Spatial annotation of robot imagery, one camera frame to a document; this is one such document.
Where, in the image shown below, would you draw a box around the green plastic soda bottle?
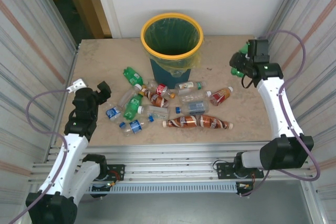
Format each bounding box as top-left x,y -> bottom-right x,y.
230,42 -> 250,78
122,66 -> 147,90
123,91 -> 145,121

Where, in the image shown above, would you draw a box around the small bottle with blue label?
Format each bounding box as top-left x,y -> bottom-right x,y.
105,104 -> 127,130

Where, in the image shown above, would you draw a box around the clear bottle with white cap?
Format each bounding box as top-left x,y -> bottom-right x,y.
116,83 -> 142,112

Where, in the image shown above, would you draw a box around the red orange bottle white cap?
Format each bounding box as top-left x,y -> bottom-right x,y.
208,86 -> 234,106

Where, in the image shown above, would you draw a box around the blue label bottle blue cap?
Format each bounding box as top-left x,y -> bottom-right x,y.
122,115 -> 155,137

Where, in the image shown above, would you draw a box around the brown label plastic bottle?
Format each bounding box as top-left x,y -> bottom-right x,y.
162,115 -> 198,129
197,114 -> 234,130
141,89 -> 171,109

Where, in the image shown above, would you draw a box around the clear square bottle white cap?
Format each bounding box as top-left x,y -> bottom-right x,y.
137,105 -> 171,121

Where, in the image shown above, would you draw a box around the clear bottle with green band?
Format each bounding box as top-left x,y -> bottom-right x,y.
174,80 -> 207,95

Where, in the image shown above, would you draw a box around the clear unlabelled bottle white cap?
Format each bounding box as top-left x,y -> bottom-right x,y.
178,90 -> 212,104

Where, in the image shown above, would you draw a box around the clear bottle with blue cap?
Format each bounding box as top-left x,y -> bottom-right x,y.
175,100 -> 211,116

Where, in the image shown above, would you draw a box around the yellow plastic bin liner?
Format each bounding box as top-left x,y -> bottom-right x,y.
143,16 -> 202,78

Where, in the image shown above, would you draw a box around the teal bin with yellow rim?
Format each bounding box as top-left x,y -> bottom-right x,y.
140,12 -> 205,90

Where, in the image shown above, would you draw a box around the clear bottle with red label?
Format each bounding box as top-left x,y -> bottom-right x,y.
146,79 -> 176,99

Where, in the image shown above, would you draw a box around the aluminium side rail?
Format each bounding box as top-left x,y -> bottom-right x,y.
44,41 -> 81,163

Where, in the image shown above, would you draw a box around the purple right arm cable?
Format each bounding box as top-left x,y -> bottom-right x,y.
240,29 -> 321,197

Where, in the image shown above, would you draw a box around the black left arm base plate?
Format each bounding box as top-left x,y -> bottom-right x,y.
90,164 -> 125,183

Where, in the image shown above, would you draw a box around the aluminium frame rails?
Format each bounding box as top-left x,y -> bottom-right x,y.
28,141 -> 314,183

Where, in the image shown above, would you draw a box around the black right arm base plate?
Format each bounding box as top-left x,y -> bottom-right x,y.
216,161 -> 265,180

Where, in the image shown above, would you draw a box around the grey slotted cable duct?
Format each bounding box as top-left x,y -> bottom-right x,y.
86,182 -> 238,195

